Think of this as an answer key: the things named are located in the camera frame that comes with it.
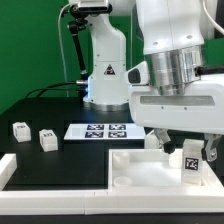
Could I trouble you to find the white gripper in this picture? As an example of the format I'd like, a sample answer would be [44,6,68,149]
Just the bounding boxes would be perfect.
[126,61,224,162]

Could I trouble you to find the white square table top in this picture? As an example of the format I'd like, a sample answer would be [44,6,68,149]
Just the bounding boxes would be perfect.
[108,149,222,198]

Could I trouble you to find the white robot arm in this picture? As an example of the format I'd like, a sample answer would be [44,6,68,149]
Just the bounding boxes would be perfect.
[68,0,224,161]

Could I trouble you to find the white sheet with tags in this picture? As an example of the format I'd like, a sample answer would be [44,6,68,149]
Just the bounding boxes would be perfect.
[64,123,145,140]

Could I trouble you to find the white U-shaped fence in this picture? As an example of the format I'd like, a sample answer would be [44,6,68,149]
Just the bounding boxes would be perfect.
[0,155,224,215]

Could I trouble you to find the black cables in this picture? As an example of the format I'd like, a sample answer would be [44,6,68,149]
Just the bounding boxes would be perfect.
[24,79,88,100]

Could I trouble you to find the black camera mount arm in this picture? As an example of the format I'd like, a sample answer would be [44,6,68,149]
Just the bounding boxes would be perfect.
[67,6,89,81]

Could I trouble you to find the white cable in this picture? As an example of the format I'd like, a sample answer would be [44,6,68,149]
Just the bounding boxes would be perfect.
[57,3,72,98]

